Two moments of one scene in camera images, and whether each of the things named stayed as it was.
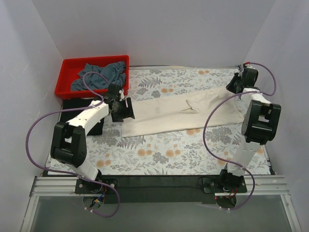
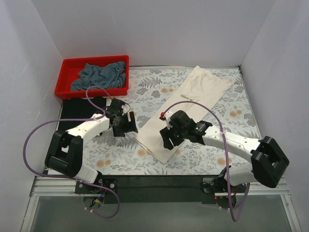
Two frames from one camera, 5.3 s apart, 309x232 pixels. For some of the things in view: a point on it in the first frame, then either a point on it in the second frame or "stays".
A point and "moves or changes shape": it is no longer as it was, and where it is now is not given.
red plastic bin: (71, 67) stays
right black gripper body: (234, 84) → (171, 135)
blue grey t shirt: (114, 72) stays
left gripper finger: (130, 112) → (131, 123)
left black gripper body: (124, 110) → (126, 124)
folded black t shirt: (74, 104) stays
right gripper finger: (236, 84) → (170, 143)
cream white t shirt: (184, 112) moves or changes shape
